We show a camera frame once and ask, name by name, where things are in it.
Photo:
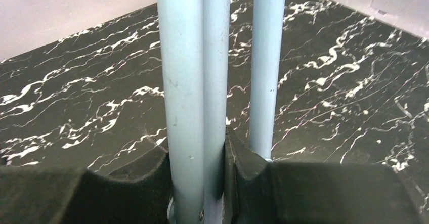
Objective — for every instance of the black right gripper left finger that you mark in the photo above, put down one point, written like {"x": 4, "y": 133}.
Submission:
{"x": 138, "y": 192}

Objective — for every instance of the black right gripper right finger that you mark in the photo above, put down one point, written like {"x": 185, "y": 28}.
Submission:
{"x": 318, "y": 192}

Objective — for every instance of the light blue music stand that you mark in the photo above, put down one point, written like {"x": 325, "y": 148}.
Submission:
{"x": 215, "y": 176}

